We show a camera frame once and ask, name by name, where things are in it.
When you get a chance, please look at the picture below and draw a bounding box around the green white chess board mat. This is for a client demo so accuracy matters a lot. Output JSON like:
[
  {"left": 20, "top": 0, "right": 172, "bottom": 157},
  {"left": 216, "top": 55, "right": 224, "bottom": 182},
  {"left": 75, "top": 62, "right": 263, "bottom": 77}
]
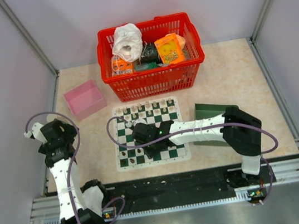
[{"left": 110, "top": 96, "right": 192, "bottom": 172}]

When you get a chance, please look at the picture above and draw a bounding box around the green tray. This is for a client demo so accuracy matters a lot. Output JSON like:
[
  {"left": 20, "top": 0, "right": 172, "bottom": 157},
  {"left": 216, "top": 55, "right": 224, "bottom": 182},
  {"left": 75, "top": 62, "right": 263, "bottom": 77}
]
[{"left": 194, "top": 103, "right": 238, "bottom": 147}]

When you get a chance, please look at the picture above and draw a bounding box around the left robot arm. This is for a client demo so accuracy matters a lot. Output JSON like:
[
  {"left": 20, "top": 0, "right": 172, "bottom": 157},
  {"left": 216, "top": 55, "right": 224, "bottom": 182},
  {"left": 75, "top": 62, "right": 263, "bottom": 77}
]
[{"left": 31, "top": 119, "right": 107, "bottom": 224}]

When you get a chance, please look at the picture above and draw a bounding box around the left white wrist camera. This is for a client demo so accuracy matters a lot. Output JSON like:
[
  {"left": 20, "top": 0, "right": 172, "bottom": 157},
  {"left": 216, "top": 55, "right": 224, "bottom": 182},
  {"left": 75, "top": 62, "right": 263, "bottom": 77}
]
[{"left": 24, "top": 122, "right": 46, "bottom": 143}]

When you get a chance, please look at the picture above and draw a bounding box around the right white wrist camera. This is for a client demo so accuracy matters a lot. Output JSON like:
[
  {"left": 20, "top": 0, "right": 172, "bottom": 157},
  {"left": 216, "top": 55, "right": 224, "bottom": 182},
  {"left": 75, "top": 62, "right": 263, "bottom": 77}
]
[{"left": 125, "top": 118, "right": 147, "bottom": 128}]

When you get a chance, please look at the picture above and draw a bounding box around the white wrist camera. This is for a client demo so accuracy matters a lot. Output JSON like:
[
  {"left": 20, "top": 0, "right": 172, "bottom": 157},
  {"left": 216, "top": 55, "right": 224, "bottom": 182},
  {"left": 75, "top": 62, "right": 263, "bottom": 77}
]
[
  {"left": 24, "top": 122, "right": 46, "bottom": 143},
  {"left": 125, "top": 118, "right": 147, "bottom": 128}
]

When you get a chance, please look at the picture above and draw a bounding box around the orange snack box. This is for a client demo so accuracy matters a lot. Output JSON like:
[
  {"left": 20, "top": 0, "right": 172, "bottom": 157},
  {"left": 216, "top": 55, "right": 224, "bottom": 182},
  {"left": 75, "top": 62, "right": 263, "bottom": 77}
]
[{"left": 154, "top": 33, "right": 186, "bottom": 65}]

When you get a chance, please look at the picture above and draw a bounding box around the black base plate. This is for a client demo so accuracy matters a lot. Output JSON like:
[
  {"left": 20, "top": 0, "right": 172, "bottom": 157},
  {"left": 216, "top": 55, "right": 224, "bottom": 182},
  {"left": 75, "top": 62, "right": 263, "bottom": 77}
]
[{"left": 76, "top": 158, "right": 279, "bottom": 221}]

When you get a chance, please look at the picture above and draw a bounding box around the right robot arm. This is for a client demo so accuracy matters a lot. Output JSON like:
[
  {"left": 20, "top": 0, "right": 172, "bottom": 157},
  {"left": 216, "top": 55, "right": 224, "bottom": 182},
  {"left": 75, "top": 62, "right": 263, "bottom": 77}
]
[{"left": 131, "top": 106, "right": 262, "bottom": 176}]

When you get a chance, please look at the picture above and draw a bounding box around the pink plastic box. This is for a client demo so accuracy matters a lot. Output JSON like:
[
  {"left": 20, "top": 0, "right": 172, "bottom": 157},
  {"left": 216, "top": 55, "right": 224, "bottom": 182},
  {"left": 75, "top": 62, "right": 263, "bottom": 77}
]
[{"left": 63, "top": 80, "right": 107, "bottom": 121}]

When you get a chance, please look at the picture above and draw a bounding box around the white crumpled plastic bag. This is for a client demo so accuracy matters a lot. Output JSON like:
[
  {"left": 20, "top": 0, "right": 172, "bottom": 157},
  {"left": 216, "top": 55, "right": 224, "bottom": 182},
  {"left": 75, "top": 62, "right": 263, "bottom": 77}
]
[{"left": 112, "top": 23, "right": 143, "bottom": 63}]

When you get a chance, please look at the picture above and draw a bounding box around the small orange patterned box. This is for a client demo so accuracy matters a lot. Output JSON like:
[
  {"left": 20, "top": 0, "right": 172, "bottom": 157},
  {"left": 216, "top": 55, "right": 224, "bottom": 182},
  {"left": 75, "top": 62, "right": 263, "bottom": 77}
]
[{"left": 111, "top": 56, "right": 134, "bottom": 77}]

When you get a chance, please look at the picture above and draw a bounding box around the red plastic shopping basket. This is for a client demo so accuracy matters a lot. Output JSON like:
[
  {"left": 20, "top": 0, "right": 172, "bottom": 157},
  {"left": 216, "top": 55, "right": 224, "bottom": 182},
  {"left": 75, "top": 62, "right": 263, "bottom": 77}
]
[{"left": 97, "top": 12, "right": 205, "bottom": 102}]

